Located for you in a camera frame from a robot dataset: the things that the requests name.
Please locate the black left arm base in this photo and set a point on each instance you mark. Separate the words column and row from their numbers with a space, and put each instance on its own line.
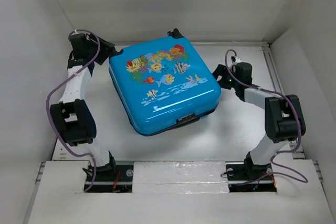
column 119, row 182

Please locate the blue hard-shell suitcase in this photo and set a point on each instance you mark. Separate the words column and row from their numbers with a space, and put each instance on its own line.
column 163, row 84

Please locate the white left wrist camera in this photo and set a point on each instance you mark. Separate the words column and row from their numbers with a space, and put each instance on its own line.
column 76, row 32

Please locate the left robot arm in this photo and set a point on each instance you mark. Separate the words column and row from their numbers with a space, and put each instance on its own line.
column 71, row 116

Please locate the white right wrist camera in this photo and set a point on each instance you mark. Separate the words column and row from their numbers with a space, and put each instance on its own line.
column 235, row 60

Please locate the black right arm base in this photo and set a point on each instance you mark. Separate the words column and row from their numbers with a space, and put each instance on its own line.
column 241, row 180

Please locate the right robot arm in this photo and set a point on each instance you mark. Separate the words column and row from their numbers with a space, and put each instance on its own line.
column 283, row 120

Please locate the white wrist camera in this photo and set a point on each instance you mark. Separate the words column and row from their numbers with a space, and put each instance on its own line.
column 76, row 32
column 235, row 60

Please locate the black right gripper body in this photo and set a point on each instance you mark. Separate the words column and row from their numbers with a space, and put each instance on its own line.
column 231, row 84

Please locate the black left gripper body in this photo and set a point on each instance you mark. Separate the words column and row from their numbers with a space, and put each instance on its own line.
column 93, row 45

